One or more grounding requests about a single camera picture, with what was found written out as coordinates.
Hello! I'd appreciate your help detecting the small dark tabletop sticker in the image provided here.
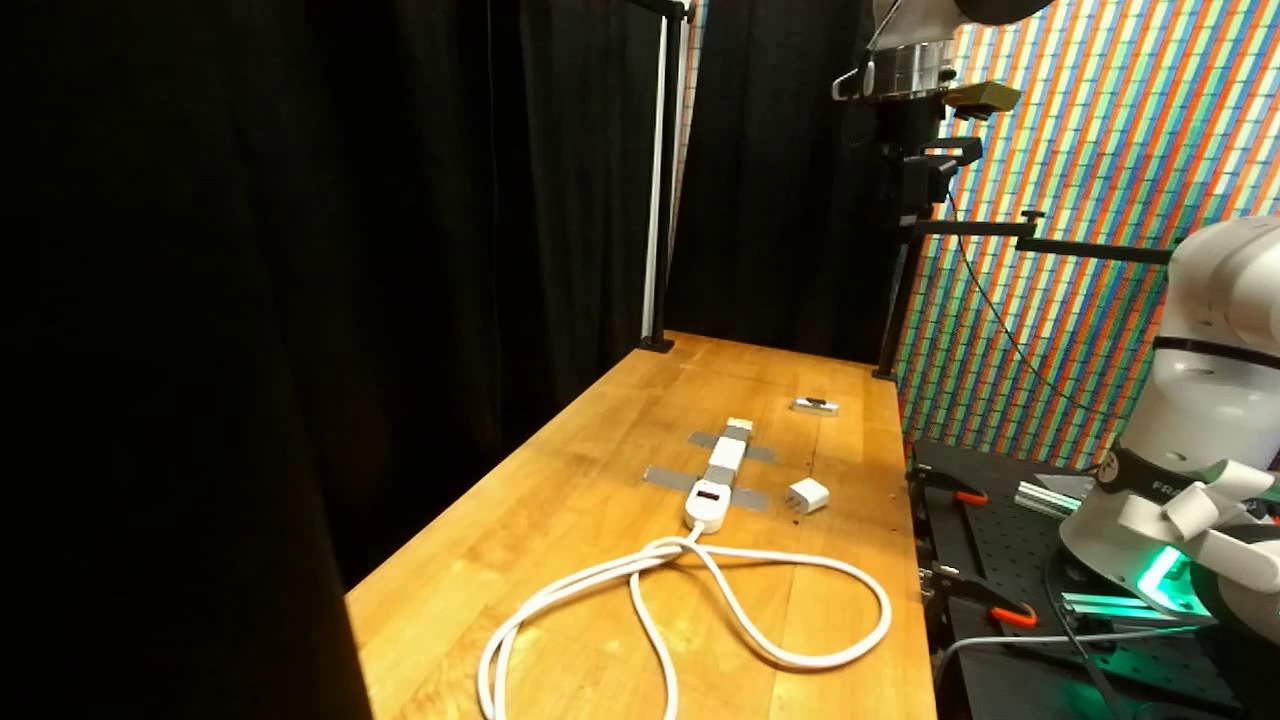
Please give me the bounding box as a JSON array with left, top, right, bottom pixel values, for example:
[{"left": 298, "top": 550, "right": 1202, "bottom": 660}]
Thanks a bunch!
[{"left": 788, "top": 397, "right": 842, "bottom": 417}]

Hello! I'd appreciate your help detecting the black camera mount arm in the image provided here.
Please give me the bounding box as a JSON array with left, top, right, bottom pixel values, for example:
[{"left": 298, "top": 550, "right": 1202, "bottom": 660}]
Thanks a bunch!
[{"left": 904, "top": 134, "right": 1171, "bottom": 263}]

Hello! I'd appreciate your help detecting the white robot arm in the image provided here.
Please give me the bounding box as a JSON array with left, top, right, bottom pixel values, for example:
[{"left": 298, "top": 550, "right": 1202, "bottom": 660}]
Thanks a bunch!
[{"left": 1060, "top": 215, "right": 1280, "bottom": 643}]

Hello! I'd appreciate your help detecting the orange handled clamp upper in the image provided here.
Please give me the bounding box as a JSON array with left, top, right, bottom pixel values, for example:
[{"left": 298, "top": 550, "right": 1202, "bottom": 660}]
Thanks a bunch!
[{"left": 910, "top": 463, "right": 991, "bottom": 508}]

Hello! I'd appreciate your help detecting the grey tape strip front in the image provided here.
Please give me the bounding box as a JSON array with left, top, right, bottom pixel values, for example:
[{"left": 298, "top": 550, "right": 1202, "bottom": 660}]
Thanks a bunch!
[{"left": 645, "top": 469, "right": 767, "bottom": 512}]

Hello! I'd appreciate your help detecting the black curtain backdrop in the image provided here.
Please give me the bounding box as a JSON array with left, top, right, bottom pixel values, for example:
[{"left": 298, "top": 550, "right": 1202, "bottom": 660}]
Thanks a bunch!
[{"left": 0, "top": 0, "right": 936, "bottom": 720}]

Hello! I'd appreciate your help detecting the silver vertical pole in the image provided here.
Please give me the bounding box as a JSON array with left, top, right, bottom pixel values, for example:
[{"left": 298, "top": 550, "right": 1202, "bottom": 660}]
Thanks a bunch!
[{"left": 637, "top": 0, "right": 690, "bottom": 350}]

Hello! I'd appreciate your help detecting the grey tape strip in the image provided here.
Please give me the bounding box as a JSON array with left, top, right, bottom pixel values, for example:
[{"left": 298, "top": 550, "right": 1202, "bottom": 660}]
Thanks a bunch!
[
  {"left": 690, "top": 432, "right": 777, "bottom": 469},
  {"left": 645, "top": 469, "right": 767, "bottom": 512}
]

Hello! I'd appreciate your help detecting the white power cord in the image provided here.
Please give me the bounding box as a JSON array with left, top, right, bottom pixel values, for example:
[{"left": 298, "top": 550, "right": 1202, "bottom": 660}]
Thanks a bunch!
[{"left": 471, "top": 518, "right": 898, "bottom": 720}]

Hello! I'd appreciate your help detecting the black optical breadboard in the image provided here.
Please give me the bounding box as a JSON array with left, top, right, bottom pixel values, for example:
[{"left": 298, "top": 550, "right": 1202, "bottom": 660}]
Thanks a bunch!
[{"left": 910, "top": 443, "right": 1280, "bottom": 720}]

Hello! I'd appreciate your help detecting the white charger head cube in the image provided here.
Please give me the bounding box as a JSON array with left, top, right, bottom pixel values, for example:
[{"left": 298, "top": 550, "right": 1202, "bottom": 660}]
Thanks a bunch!
[{"left": 788, "top": 477, "right": 834, "bottom": 515}]

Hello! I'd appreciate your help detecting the grey tape strip rear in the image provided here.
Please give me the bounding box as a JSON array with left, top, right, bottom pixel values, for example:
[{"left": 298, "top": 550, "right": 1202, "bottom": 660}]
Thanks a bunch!
[{"left": 690, "top": 432, "right": 777, "bottom": 469}]

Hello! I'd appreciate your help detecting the orange handled clamp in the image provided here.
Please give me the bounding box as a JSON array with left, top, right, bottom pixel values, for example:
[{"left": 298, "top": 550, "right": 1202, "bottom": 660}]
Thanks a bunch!
[
  {"left": 920, "top": 564, "right": 1041, "bottom": 633},
  {"left": 910, "top": 463, "right": 991, "bottom": 508}
]

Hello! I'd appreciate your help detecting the orange handled clamp lower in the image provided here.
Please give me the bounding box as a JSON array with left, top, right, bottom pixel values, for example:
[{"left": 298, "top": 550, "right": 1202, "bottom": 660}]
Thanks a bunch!
[{"left": 920, "top": 564, "right": 1041, "bottom": 633}]

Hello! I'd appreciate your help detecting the colourful striped board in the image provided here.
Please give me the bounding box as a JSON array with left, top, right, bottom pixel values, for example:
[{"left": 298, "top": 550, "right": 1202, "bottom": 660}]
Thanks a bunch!
[{"left": 891, "top": 0, "right": 1280, "bottom": 469}]

